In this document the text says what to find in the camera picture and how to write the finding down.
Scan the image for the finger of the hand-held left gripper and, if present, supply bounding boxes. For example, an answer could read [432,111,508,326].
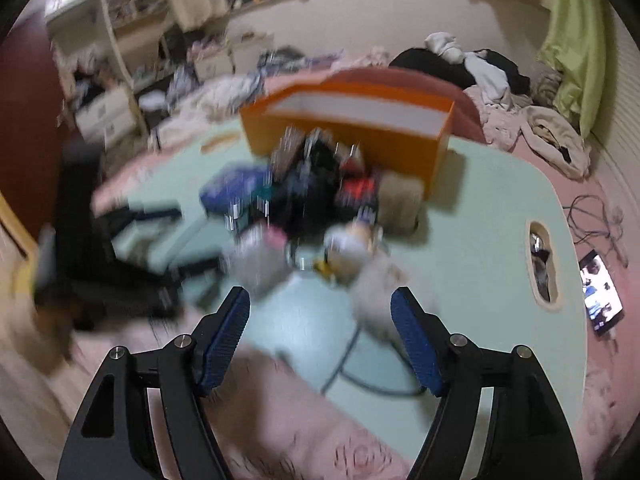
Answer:
[97,204,183,233]
[150,255,226,286]

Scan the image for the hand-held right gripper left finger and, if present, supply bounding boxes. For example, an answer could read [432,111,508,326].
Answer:
[56,286,251,480]

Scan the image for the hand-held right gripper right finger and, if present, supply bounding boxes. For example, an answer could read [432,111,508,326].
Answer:
[390,286,583,480]

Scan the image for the white fluffy object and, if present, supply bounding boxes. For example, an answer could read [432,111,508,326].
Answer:
[350,260,408,341]

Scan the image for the blue item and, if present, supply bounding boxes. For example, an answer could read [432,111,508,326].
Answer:
[200,167,273,216]

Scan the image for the small doll toy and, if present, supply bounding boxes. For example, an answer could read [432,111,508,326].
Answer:
[320,220,386,286]

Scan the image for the red and black case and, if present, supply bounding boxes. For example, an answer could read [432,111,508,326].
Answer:
[337,177,378,211]

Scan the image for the orange storage box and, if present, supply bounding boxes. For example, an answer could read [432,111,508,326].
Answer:
[240,71,456,201]

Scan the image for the mint green cartoon desktop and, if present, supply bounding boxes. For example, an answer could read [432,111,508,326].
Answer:
[92,120,588,480]

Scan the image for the white drawer cabinet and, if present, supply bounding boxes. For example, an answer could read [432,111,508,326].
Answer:
[75,85,138,143]

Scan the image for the dark red door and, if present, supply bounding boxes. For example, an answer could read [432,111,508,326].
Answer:
[0,10,81,256]

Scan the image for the pile of mixed clothes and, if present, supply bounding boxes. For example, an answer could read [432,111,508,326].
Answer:
[150,50,346,146]

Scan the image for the white storage box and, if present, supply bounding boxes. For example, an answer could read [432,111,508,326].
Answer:
[195,35,276,81]

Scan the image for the white shelf unit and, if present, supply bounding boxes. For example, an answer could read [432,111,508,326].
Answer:
[45,0,171,86]

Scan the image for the pink bed sheet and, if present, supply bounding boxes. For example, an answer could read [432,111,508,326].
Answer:
[0,75,640,480]

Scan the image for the pink floral cloth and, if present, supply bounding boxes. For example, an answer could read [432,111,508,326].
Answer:
[465,85,526,153]

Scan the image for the beige blanket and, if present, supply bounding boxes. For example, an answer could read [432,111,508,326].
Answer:
[520,105,593,178]

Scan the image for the maroon cushion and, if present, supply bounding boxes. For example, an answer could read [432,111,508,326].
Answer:
[330,66,488,146]

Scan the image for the black garment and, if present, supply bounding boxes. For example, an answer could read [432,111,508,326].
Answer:
[389,47,531,96]

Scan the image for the white louvred door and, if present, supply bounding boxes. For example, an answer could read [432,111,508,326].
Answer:
[585,5,640,241]

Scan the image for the light green hanging cloth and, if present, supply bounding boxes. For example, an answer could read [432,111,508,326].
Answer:
[537,0,608,138]

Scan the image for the dark wire clothes hangers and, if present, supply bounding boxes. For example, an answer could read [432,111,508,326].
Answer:
[562,194,631,268]

